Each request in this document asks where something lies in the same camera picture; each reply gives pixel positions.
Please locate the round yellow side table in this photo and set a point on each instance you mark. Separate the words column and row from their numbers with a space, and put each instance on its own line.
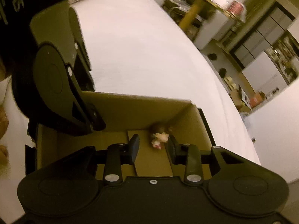
column 193, row 9

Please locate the cluttered shelf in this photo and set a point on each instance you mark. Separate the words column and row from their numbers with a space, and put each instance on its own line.
column 283, row 58

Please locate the grey panelled cabinet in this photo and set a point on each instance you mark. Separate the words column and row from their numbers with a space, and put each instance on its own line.
column 261, row 37

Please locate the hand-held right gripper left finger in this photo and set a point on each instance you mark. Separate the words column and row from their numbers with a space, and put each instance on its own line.
column 134, row 148

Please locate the black shallow tray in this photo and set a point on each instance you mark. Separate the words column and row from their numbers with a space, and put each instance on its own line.
column 203, row 121

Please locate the black slipper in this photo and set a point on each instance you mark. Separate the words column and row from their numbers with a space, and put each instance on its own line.
column 212, row 56
column 223, row 71

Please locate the brown cardboard box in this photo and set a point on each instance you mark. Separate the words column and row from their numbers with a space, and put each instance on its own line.
column 149, row 105

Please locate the brown-haired doll figurine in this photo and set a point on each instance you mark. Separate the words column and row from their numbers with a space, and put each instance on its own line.
column 160, row 134

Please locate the orange box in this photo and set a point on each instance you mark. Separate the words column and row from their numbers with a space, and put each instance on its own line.
column 256, row 99

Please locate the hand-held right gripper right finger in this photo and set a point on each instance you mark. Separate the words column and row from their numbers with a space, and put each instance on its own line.
column 172, row 148

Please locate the white refrigerator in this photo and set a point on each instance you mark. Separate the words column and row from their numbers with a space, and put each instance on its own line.
column 264, row 72

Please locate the dark bag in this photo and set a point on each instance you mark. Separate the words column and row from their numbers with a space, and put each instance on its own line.
column 174, row 4

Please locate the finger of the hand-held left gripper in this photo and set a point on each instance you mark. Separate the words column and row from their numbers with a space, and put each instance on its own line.
column 90, row 119

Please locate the beige slipper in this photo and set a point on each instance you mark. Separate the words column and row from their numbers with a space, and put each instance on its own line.
column 228, row 79
column 233, row 86

